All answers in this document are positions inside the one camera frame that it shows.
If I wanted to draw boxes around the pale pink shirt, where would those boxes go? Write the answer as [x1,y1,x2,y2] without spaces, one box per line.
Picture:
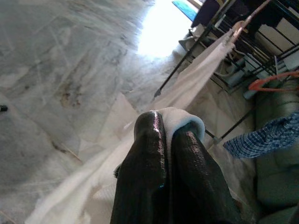
[151,30,236,110]

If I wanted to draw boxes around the grey green fabric cover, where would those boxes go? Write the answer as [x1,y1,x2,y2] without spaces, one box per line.
[253,77,299,224]

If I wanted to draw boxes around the black metal drying rack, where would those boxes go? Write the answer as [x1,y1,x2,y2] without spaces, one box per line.
[154,0,299,143]

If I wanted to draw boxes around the blue plaid shirt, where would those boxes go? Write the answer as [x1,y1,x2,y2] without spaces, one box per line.
[223,112,299,159]

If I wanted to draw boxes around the dusky pink plastic hanger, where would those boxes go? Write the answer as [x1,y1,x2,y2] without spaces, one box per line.
[230,0,273,45]

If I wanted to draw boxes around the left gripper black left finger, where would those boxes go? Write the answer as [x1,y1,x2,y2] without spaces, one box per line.
[109,111,173,224]

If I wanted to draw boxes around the blue floor mat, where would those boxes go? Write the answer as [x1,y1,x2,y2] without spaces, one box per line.
[172,0,199,22]

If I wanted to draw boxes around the orange plastic hanger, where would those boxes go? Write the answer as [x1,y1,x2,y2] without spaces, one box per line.
[248,70,299,92]

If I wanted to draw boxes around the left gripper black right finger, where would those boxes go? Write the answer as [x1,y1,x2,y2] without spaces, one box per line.
[168,126,245,224]

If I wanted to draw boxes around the large white garment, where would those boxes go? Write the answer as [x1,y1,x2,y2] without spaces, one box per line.
[23,106,257,224]

